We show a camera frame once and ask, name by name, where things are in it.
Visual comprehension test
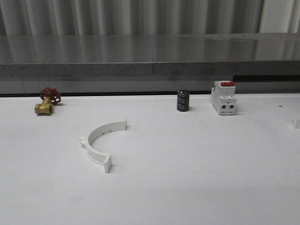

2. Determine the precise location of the white half-ring pipe clamp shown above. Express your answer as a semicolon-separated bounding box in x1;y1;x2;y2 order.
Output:
289;118;300;129
79;117;128;174

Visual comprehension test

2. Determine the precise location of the black cylindrical capacitor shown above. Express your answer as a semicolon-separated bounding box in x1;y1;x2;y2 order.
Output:
177;90;190;112

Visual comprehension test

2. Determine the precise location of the brass valve red handwheel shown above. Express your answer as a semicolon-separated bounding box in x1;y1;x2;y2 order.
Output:
34;87;61;115

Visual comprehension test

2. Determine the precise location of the grey stone counter ledge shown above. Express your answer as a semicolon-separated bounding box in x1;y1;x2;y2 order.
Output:
0;33;300;96

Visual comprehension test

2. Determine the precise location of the grey pleated curtain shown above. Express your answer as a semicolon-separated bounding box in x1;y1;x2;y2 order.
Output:
0;0;300;35

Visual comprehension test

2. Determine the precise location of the white circuit breaker red switch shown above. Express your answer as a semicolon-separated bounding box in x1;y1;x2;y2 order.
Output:
211;81;237;115

